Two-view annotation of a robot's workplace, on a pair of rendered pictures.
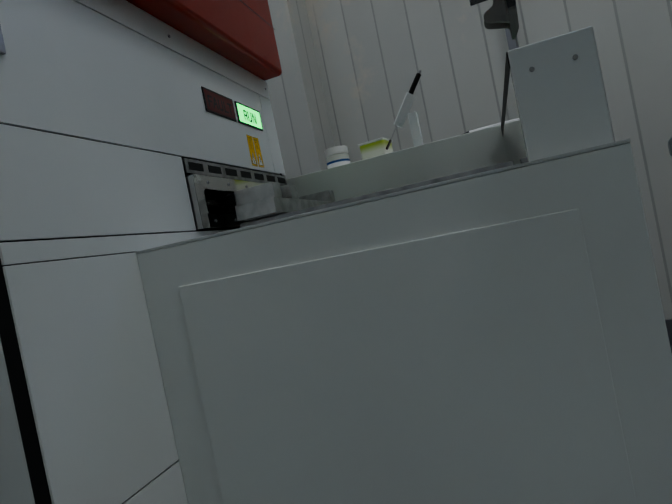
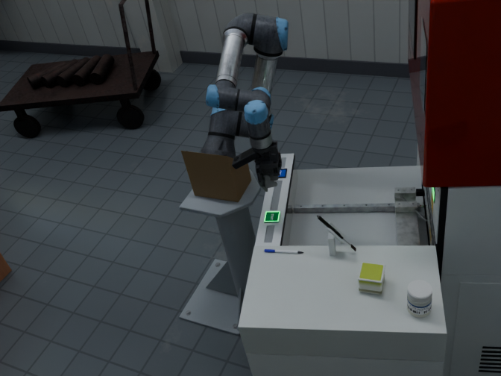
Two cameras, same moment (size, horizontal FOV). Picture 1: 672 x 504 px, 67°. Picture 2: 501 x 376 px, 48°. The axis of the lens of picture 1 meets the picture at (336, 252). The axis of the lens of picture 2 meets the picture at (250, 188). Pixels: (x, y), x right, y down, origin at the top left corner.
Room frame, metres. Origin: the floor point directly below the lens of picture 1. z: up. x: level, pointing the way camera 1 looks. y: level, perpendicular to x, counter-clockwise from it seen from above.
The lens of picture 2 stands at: (2.52, -0.50, 2.40)
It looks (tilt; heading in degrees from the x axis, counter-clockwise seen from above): 39 degrees down; 179
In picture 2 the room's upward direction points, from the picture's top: 12 degrees counter-clockwise
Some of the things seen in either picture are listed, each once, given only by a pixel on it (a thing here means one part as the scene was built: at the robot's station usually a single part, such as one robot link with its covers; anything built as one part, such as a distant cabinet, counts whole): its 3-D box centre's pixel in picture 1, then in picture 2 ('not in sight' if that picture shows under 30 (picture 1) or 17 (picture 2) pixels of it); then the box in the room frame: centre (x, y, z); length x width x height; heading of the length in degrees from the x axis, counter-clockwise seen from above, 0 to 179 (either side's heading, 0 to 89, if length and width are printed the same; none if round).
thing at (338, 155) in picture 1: (338, 164); (419, 298); (1.52, -0.06, 1.01); 0.07 x 0.07 x 0.10
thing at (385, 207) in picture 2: (367, 203); (355, 207); (0.89, -0.07, 0.84); 0.50 x 0.02 x 0.03; 72
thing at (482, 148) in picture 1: (421, 183); (341, 298); (1.36, -0.26, 0.89); 0.62 x 0.35 x 0.14; 72
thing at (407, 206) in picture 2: (276, 195); (405, 206); (1.01, 0.10, 0.89); 0.08 x 0.03 x 0.03; 72
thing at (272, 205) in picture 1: (293, 210); (407, 226); (1.08, 0.07, 0.87); 0.36 x 0.08 x 0.03; 162
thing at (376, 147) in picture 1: (377, 153); (371, 278); (1.39, -0.17, 1.00); 0.07 x 0.07 x 0.07; 63
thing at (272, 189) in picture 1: (258, 193); (405, 192); (0.93, 0.12, 0.89); 0.08 x 0.03 x 0.03; 72
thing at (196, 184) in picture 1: (252, 204); (427, 214); (1.07, 0.15, 0.89); 0.44 x 0.02 x 0.10; 162
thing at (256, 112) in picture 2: not in sight; (257, 118); (0.97, -0.40, 1.41); 0.09 x 0.08 x 0.11; 166
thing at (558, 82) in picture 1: (540, 133); (278, 208); (0.85, -0.38, 0.89); 0.55 x 0.09 x 0.14; 162
